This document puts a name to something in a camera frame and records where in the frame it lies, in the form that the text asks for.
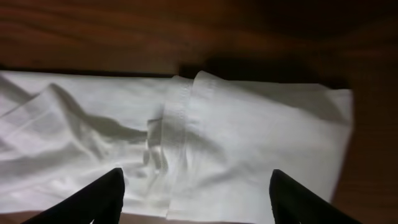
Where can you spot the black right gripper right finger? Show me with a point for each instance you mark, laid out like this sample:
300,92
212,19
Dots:
292,203

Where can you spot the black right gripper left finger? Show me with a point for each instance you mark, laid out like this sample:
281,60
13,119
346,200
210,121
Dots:
100,202

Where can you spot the white t-shirt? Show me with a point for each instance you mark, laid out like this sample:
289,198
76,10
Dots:
200,149

